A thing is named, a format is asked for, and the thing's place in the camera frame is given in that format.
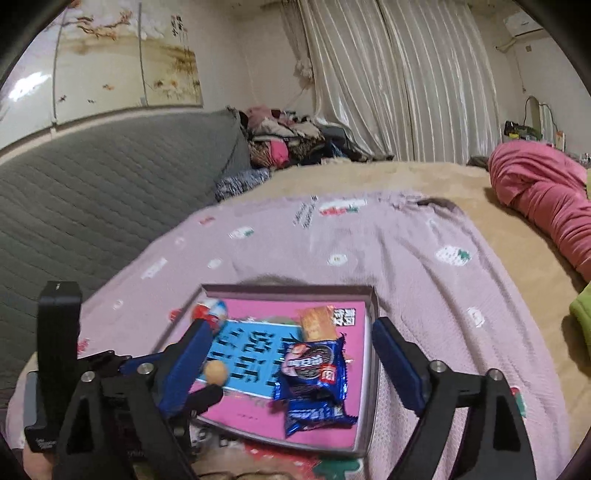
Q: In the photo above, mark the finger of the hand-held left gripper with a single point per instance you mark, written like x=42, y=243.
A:
x=120, y=360
x=205, y=397

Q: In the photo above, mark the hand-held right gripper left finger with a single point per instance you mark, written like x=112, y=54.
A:
x=184, y=369

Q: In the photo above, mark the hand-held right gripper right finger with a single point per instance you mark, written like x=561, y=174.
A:
x=397, y=369

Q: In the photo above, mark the walnut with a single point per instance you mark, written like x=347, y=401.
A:
x=216, y=372

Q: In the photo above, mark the grey cardboard box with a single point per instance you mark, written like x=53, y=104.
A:
x=364, y=415

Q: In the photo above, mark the blue white toy egg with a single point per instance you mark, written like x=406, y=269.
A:
x=210, y=311

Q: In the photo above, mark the blue pink cookie packet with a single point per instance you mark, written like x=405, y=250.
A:
x=309, y=364

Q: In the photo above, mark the small blue cookie packet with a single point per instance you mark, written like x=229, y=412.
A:
x=318, y=415

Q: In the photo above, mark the orange biscuit packet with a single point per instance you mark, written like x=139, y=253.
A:
x=316, y=321

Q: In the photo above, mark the pink strawberry printed blanket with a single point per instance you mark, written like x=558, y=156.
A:
x=415, y=254

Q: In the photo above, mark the grey quilted headboard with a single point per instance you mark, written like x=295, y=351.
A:
x=92, y=207

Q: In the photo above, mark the dark patterned cloth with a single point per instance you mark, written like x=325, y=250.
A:
x=242, y=183

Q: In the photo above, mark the pink quilt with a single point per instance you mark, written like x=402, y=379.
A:
x=545, y=184

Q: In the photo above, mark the pile of clothes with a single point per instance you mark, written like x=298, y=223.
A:
x=295, y=138

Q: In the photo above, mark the green black bag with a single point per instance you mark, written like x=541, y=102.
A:
x=517, y=130

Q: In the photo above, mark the white shiny curtain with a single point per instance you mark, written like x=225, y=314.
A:
x=392, y=78

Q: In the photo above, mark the white chair back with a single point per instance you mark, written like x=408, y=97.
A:
x=542, y=115

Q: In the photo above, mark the white pompom tassel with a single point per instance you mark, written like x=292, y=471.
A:
x=303, y=68

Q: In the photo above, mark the white air conditioner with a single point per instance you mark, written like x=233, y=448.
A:
x=524, y=24

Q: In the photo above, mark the wall poster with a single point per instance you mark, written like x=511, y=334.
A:
x=92, y=69

